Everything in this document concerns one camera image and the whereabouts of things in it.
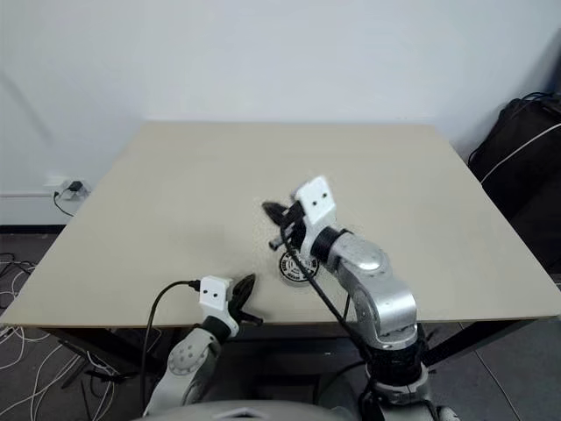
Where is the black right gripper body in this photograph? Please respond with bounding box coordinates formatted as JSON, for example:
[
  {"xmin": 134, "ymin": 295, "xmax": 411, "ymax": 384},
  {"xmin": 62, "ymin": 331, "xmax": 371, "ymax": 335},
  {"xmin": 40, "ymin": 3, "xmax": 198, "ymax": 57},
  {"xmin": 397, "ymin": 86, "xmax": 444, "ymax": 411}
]
[{"xmin": 267, "ymin": 203, "xmax": 309, "ymax": 252}]

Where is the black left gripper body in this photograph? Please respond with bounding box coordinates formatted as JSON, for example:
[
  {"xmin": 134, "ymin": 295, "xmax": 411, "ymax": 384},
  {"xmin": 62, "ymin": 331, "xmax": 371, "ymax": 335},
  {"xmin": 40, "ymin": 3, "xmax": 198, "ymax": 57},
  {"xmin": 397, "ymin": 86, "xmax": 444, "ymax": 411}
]
[{"xmin": 227, "ymin": 289, "xmax": 246, "ymax": 318}]

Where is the grey robot torso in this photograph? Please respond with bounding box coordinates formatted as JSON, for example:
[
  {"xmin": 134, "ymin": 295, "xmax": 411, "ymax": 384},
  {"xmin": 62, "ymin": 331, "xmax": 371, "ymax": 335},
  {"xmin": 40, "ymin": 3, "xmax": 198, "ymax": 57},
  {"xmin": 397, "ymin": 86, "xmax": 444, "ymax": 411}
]
[{"xmin": 144, "ymin": 396, "xmax": 335, "ymax": 421}]

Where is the large black bag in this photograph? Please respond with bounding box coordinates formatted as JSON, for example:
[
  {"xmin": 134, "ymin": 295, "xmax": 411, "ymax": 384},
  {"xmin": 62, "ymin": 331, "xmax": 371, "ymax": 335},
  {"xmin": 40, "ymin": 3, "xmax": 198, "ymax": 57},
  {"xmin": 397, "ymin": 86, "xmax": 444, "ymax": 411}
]
[{"xmin": 467, "ymin": 93, "xmax": 561, "ymax": 274}]

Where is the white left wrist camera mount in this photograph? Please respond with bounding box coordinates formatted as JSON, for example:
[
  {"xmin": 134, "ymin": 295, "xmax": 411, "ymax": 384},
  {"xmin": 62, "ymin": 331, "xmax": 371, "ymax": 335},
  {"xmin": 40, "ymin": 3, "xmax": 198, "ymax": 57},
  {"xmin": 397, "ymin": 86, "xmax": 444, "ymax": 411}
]
[{"xmin": 198, "ymin": 275, "xmax": 242, "ymax": 339}]

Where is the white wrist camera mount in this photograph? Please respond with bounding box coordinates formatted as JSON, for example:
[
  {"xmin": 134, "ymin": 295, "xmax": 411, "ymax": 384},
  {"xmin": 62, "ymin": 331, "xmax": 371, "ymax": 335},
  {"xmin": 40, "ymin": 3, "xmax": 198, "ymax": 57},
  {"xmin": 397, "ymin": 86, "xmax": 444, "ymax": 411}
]
[
  {"xmin": 198, "ymin": 275, "xmax": 242, "ymax": 339},
  {"xmin": 293, "ymin": 175, "xmax": 338, "ymax": 264}
]

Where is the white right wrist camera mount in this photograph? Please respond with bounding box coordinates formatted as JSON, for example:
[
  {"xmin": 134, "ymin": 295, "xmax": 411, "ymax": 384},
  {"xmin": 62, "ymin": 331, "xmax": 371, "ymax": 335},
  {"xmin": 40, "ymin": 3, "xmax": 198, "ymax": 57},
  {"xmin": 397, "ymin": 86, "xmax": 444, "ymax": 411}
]
[{"xmin": 293, "ymin": 175, "xmax": 338, "ymax": 264}]

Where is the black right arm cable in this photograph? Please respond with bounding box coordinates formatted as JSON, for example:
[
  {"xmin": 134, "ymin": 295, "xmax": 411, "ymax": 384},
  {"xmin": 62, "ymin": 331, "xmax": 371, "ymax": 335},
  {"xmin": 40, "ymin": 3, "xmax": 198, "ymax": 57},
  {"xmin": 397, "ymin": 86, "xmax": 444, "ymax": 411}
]
[{"xmin": 280, "ymin": 227, "xmax": 378, "ymax": 365}]

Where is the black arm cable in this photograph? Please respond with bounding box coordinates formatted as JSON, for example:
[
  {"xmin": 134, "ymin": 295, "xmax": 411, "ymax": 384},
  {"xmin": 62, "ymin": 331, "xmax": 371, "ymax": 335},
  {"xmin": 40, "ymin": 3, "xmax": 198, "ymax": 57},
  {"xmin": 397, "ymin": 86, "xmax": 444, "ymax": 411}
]
[
  {"xmin": 280, "ymin": 227, "xmax": 378, "ymax": 365},
  {"xmin": 140, "ymin": 280, "xmax": 203, "ymax": 398}
]

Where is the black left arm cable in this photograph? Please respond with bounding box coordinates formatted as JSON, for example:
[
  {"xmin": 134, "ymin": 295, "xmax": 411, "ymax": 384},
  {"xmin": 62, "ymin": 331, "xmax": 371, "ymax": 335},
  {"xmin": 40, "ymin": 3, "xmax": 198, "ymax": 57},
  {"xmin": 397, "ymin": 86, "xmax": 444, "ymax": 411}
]
[{"xmin": 140, "ymin": 280, "xmax": 203, "ymax": 398}]

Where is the black charger cable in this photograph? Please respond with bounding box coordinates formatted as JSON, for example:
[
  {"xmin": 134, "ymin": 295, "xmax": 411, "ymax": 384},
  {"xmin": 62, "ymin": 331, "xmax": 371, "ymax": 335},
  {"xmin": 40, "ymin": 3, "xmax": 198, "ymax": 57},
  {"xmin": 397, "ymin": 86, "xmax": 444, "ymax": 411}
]
[{"xmin": 53, "ymin": 188, "xmax": 78, "ymax": 218}]

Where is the white wall socket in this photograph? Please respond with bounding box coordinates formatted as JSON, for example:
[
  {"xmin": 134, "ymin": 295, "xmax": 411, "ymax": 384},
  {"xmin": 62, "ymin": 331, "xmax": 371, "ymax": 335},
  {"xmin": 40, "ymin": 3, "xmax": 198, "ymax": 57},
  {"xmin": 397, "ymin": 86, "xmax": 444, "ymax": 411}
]
[{"xmin": 43, "ymin": 175, "xmax": 92, "ymax": 202}]

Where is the black metal table frame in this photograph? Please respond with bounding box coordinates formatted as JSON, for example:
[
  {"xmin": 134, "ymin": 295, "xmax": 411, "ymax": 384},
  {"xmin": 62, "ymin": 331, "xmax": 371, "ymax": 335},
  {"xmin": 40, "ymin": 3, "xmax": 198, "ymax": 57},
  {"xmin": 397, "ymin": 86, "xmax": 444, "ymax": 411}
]
[{"xmin": 47, "ymin": 319, "xmax": 534, "ymax": 387}]

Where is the white floor cable tangle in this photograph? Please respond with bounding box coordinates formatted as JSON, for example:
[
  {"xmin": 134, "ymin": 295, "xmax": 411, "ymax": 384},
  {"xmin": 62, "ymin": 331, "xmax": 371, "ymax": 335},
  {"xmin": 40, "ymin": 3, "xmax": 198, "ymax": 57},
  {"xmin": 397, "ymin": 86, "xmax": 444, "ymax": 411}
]
[{"xmin": 0, "ymin": 252, "xmax": 116, "ymax": 421}]

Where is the white cable on bag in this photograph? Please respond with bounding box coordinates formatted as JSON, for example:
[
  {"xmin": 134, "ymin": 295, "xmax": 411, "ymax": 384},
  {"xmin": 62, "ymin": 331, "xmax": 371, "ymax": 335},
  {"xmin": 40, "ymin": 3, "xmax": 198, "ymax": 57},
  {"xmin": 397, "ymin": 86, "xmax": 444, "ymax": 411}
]
[{"xmin": 479, "ymin": 124, "xmax": 561, "ymax": 182}]

